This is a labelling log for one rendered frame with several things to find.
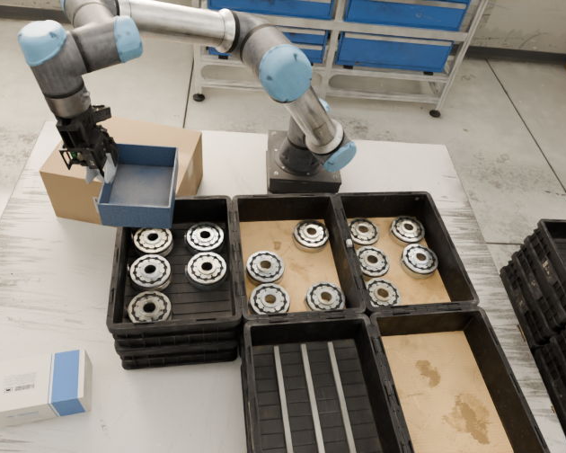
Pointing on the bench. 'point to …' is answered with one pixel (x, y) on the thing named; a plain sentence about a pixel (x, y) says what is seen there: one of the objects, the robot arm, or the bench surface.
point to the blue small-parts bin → (141, 187)
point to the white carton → (39, 387)
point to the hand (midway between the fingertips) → (107, 176)
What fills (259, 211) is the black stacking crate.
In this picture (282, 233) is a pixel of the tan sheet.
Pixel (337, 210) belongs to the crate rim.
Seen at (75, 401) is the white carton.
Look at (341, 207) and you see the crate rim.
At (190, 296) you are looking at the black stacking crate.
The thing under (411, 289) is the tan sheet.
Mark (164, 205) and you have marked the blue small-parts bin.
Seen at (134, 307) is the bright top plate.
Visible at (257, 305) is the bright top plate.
